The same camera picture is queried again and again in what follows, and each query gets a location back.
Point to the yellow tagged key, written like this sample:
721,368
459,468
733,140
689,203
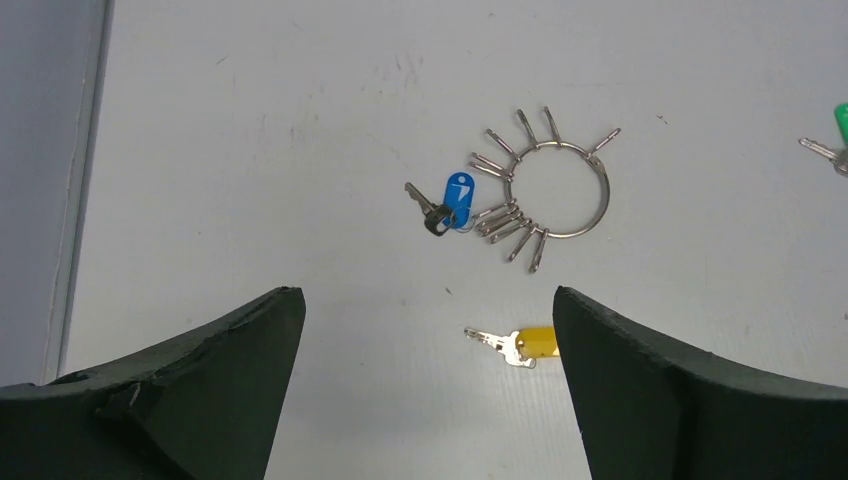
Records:
521,348

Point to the blue tagged key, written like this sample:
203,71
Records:
454,213

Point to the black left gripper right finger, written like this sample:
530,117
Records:
650,406

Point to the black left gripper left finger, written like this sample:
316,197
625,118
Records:
204,404

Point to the aluminium frame post left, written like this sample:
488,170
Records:
77,186

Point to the silver keyring with clips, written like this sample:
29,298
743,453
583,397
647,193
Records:
556,187

